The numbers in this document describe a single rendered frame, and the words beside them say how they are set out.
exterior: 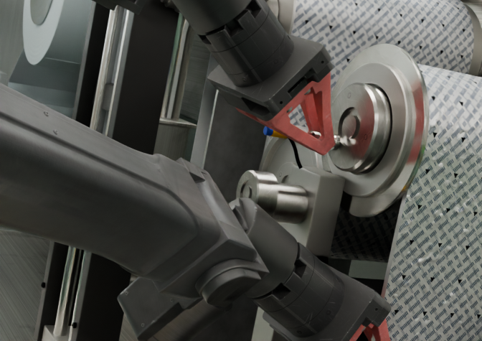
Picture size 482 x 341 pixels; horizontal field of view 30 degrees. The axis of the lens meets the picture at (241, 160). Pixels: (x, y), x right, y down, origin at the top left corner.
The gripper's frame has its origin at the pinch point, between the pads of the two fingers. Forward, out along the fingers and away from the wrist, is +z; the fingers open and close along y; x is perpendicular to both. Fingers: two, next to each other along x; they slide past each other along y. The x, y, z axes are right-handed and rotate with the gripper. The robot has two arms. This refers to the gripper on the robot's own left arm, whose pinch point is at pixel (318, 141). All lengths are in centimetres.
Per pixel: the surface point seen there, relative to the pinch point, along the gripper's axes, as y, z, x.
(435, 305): 9.0, 13.8, -2.9
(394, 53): 2.2, -2.4, 9.0
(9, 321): -45, 16, -34
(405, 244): 8.3, 7.4, -1.7
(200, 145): -33.0, 10.5, -2.1
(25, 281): -63, 23, -30
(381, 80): 2.1, -1.3, 6.8
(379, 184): 5.4, 3.5, 0.4
